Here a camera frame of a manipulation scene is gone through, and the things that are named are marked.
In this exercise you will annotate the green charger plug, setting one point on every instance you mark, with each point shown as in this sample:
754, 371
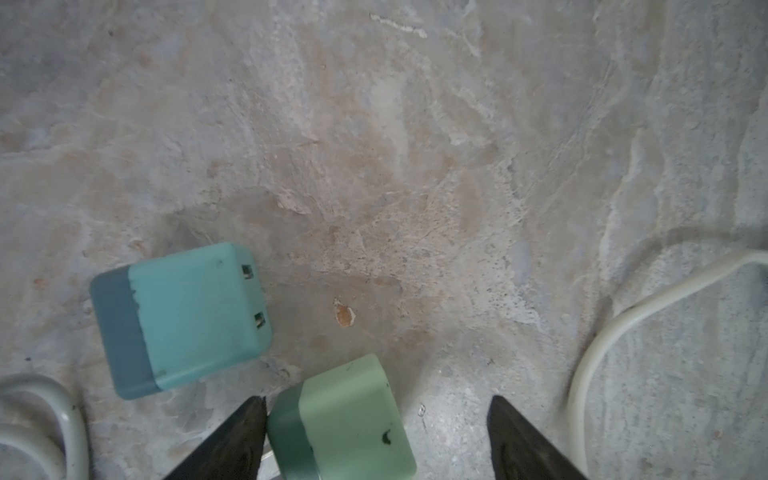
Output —
341, 424

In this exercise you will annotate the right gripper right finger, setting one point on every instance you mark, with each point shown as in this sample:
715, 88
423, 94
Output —
519, 451

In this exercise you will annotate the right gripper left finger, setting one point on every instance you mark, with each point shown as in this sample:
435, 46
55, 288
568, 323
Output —
233, 451

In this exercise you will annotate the teal charger plug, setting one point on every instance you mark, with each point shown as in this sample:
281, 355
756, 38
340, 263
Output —
172, 320

